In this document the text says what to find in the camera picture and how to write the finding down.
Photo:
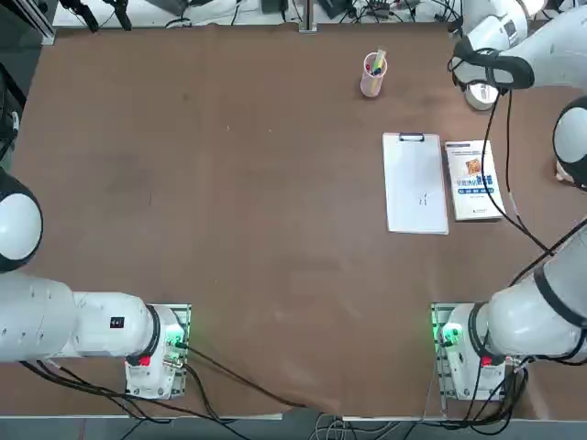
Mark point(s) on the white foldable desk lamp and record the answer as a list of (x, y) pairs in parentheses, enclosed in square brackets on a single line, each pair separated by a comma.
[(481, 94)]

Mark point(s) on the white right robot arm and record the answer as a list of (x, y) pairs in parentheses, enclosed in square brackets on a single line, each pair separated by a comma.
[(527, 321)]

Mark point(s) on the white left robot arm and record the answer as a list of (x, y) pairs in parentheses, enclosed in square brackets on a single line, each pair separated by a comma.
[(91, 321)]

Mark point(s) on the white clipboard with black clip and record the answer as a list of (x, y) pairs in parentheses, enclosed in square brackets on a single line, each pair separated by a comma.
[(415, 183)]

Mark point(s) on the pink translucent pen cup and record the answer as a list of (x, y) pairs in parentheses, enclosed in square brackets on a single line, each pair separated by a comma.
[(370, 86)]

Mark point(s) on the white and blue book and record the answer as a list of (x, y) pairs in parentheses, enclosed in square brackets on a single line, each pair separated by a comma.
[(472, 183)]

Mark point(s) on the yellow green highlighter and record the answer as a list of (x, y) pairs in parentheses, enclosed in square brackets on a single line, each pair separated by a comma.
[(379, 57)]

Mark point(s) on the aluminium corner frame post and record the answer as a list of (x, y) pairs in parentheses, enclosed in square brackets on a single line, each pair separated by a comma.
[(39, 23)]

